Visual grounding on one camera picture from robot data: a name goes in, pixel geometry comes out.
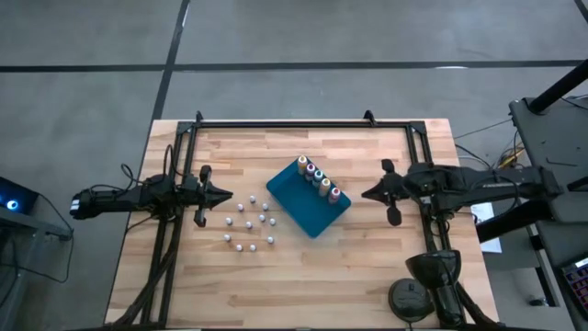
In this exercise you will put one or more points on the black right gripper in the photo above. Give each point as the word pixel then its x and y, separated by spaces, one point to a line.
pixel 396 193

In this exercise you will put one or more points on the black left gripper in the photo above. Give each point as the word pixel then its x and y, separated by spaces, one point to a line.
pixel 202 197

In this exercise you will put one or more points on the large yellow dye bottle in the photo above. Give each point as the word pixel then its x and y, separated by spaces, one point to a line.
pixel 324 185

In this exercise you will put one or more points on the large green dye bottle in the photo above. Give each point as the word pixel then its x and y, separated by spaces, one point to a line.
pixel 318 176

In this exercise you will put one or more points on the large red dye bottle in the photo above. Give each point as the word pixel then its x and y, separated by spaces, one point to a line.
pixel 310 169

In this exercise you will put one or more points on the large amber dye bottle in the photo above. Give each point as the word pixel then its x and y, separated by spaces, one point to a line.
pixel 301 162

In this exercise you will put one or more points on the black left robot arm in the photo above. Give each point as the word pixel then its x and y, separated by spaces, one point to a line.
pixel 119 198

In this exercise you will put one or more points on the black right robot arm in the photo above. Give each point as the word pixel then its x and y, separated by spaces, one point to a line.
pixel 505 184

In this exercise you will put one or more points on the teal plastic bin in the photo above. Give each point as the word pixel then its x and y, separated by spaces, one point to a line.
pixel 298 207

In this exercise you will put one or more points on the black round disc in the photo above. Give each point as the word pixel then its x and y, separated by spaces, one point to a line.
pixel 406 301

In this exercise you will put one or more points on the white paper sheet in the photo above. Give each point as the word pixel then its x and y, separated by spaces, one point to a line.
pixel 489 239

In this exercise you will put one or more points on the small black knob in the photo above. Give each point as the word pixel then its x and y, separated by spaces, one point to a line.
pixel 535 302

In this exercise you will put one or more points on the grey metal stand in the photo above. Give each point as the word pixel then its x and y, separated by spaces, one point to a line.
pixel 27 225

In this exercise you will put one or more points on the black computer tower blue light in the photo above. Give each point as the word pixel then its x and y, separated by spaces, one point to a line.
pixel 18 195

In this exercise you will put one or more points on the black pole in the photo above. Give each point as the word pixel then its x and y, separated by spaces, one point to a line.
pixel 558 87

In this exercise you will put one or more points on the keyboard with coloured keys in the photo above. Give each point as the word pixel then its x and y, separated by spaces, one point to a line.
pixel 580 282

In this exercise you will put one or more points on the black aluminium rig frame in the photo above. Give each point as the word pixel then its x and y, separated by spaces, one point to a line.
pixel 298 124

